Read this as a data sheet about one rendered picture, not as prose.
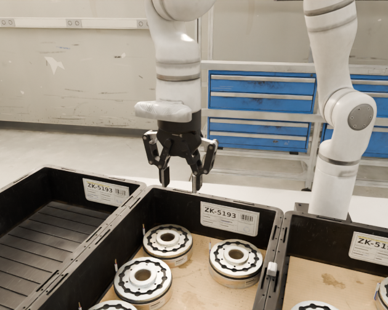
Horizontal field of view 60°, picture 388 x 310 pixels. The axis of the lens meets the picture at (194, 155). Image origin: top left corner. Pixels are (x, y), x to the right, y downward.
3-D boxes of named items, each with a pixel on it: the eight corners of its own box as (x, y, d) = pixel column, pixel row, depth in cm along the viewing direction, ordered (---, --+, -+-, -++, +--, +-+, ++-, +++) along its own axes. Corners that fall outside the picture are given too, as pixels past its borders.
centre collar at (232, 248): (228, 245, 67) (228, 242, 67) (252, 252, 65) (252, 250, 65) (218, 260, 63) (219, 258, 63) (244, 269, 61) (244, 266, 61)
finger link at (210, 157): (208, 143, 55) (198, 171, 58) (218, 147, 55) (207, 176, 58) (214, 137, 58) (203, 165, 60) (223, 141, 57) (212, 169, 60)
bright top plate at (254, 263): (221, 235, 71) (221, 233, 71) (268, 250, 67) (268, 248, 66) (201, 266, 63) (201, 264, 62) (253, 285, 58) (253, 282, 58)
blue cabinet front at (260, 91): (207, 145, 252) (208, 69, 229) (307, 152, 241) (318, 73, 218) (206, 146, 249) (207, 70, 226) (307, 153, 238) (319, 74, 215)
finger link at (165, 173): (169, 165, 63) (170, 183, 65) (165, 165, 63) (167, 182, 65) (164, 170, 61) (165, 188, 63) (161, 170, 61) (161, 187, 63)
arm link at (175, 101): (132, 117, 51) (129, 77, 49) (164, 99, 61) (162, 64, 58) (187, 125, 48) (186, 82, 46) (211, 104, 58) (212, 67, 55)
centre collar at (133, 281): (137, 264, 62) (137, 261, 62) (161, 271, 61) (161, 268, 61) (123, 283, 58) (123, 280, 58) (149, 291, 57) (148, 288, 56)
